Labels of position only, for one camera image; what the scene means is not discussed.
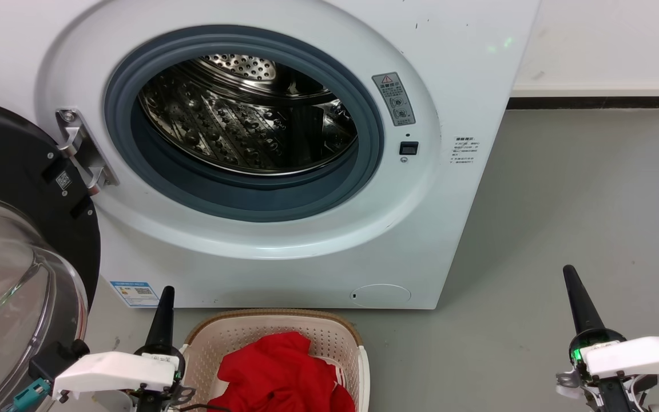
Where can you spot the white front-load washing machine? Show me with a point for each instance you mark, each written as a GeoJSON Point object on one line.
{"type": "Point", "coordinates": [467, 229]}

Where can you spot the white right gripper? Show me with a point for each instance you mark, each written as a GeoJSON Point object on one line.
{"type": "Point", "coordinates": [638, 356]}

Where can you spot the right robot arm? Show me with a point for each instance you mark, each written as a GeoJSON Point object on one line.
{"type": "Point", "coordinates": [615, 397]}

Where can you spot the cream perforated laundry basket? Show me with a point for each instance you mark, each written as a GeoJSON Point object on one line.
{"type": "Point", "coordinates": [284, 323]}

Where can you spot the washing machine door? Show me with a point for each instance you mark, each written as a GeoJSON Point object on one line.
{"type": "Point", "coordinates": [9, 160]}

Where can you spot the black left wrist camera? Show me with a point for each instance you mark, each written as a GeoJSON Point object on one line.
{"type": "Point", "coordinates": [55, 360]}

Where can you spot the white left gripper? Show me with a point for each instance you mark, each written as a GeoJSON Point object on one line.
{"type": "Point", "coordinates": [118, 369]}

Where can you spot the white baseboard with black strip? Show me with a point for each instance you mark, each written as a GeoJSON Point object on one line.
{"type": "Point", "coordinates": [592, 90]}

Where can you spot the red garment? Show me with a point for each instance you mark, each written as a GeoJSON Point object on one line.
{"type": "Point", "coordinates": [278, 377]}

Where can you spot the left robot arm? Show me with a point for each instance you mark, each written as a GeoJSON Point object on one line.
{"type": "Point", "coordinates": [146, 403]}

